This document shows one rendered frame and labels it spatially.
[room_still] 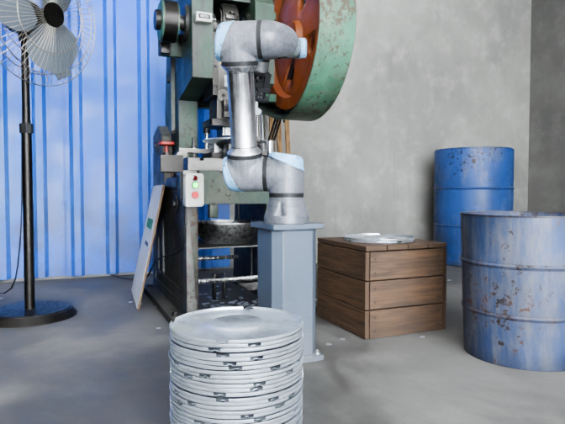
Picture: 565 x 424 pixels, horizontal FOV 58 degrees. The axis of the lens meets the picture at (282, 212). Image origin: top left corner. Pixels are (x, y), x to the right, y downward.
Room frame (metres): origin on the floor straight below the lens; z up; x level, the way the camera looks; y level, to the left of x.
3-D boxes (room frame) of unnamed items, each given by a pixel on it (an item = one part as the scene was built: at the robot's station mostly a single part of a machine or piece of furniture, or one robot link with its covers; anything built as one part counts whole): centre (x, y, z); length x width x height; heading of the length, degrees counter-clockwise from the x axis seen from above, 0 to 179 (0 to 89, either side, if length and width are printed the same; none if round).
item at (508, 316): (1.73, -0.83, 0.24); 0.42 x 0.42 x 0.48
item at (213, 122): (2.47, 0.27, 0.86); 0.20 x 0.16 x 0.05; 113
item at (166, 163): (2.13, 0.46, 0.62); 0.10 x 0.06 x 0.20; 113
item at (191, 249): (2.49, 0.57, 0.45); 0.92 x 0.12 x 0.90; 23
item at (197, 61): (2.60, 0.32, 0.83); 0.79 x 0.43 x 1.34; 23
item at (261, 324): (1.11, 0.10, 0.26); 0.29 x 0.29 x 0.01
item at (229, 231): (2.46, 0.27, 0.36); 0.34 x 0.34 x 0.10
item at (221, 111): (2.43, 0.25, 1.04); 0.17 x 0.15 x 0.30; 23
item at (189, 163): (2.46, 0.27, 0.68); 0.45 x 0.30 x 0.06; 113
